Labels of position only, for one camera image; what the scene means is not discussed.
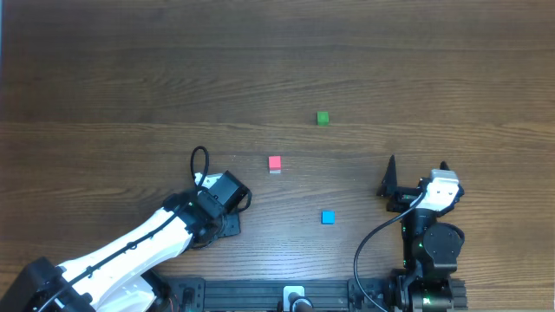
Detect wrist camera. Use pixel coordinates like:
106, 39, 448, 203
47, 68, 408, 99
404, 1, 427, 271
418, 168, 460, 212
193, 172, 225, 190

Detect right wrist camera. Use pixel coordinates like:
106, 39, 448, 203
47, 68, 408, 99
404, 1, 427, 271
418, 168, 460, 212

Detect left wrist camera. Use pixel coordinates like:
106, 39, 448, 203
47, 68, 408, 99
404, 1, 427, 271
193, 172, 225, 190

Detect black cable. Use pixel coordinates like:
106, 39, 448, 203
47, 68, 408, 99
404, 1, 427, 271
352, 190, 428, 312
189, 146, 211, 192

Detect mounting rail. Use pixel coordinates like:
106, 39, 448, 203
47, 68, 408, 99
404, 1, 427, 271
162, 276, 469, 312

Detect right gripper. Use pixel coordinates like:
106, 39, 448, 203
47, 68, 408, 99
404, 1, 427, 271
375, 154, 452, 213

